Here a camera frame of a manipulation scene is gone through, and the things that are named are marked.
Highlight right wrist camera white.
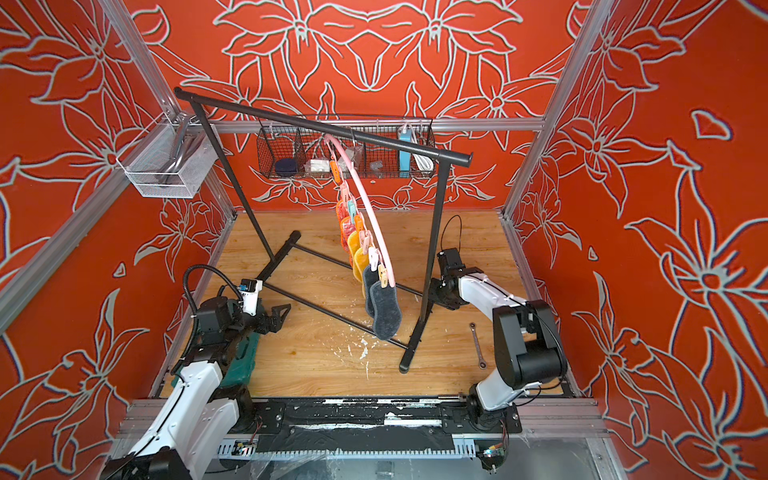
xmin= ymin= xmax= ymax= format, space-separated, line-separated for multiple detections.
xmin=437 ymin=248 xmax=466 ymax=277

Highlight silver wrench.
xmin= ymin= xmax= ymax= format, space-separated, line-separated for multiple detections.
xmin=469 ymin=322 xmax=487 ymax=370

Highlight black metal clothes rack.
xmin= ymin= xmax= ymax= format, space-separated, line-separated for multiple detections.
xmin=174 ymin=87 xmax=473 ymax=374

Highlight yellow insole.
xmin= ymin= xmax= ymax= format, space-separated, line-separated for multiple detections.
xmin=346 ymin=231 xmax=360 ymax=256
xmin=352 ymin=248 xmax=369 ymax=282

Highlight dark grey insole front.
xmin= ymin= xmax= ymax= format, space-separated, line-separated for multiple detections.
xmin=371 ymin=281 xmax=402 ymax=340

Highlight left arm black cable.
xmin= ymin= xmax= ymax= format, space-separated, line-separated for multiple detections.
xmin=182 ymin=263 xmax=245 ymax=316

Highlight red insole rear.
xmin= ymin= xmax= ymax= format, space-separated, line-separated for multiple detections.
xmin=335 ymin=201 xmax=349 ymax=223

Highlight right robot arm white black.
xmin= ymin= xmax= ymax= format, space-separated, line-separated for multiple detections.
xmin=429 ymin=270 xmax=568 ymax=415

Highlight white box in basket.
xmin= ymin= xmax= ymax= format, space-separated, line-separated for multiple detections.
xmin=305 ymin=158 xmax=331 ymax=176

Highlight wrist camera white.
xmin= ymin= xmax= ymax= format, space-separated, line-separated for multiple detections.
xmin=239 ymin=279 xmax=263 ymax=316
xmin=437 ymin=248 xmax=466 ymax=277

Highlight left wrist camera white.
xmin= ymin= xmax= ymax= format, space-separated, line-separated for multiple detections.
xmin=239 ymin=279 xmax=263 ymax=316

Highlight red insole front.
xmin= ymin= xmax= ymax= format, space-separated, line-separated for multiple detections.
xmin=340 ymin=216 xmax=356 ymax=243

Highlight yellow insole rear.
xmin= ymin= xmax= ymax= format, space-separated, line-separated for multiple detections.
xmin=346 ymin=231 xmax=360 ymax=256

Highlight dark blue round item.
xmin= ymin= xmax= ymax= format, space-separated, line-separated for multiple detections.
xmin=274 ymin=157 xmax=298 ymax=178

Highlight black wire wall basket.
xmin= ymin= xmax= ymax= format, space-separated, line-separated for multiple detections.
xmin=252 ymin=117 xmax=436 ymax=179

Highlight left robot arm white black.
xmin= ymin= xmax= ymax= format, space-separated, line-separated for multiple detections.
xmin=100 ymin=294 xmax=291 ymax=479

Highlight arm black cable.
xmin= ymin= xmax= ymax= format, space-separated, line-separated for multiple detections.
xmin=439 ymin=214 xmax=464 ymax=253
xmin=182 ymin=263 xmax=245 ymax=316

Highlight pink clip hanger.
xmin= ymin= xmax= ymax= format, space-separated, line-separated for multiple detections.
xmin=323 ymin=134 xmax=397 ymax=287

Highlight yellow insole front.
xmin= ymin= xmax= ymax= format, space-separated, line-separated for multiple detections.
xmin=352 ymin=248 xmax=369 ymax=282

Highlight light blue box in basket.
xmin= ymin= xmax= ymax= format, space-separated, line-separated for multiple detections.
xmin=398 ymin=125 xmax=413 ymax=178

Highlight dark grey insole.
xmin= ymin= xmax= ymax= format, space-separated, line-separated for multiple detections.
xmin=371 ymin=281 xmax=402 ymax=340
xmin=362 ymin=265 xmax=379 ymax=318

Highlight green plastic tool case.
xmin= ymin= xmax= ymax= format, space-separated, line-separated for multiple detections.
xmin=172 ymin=332 xmax=261 ymax=389

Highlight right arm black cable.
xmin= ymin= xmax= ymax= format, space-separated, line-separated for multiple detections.
xmin=439 ymin=214 xmax=464 ymax=253

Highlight white mesh wall basket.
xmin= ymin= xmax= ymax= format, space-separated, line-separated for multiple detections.
xmin=118 ymin=112 xmax=218 ymax=199

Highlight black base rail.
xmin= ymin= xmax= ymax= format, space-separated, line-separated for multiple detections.
xmin=214 ymin=396 xmax=522 ymax=461

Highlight red insole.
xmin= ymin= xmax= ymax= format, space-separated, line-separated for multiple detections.
xmin=335 ymin=201 xmax=349 ymax=223
xmin=340 ymin=216 xmax=356 ymax=243

